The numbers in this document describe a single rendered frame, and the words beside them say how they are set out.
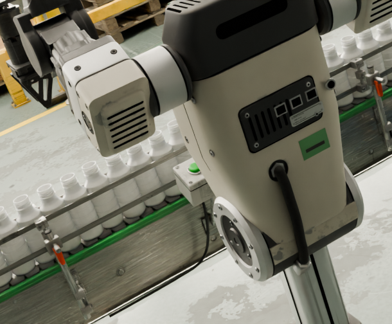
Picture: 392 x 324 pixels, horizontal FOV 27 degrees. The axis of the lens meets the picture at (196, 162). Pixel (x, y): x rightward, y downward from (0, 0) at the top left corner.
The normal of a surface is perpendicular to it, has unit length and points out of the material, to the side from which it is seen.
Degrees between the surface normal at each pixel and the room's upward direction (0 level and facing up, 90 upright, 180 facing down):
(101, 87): 30
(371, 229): 0
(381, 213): 0
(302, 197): 90
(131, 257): 90
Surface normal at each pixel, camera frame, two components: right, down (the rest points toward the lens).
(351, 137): 0.42, 0.26
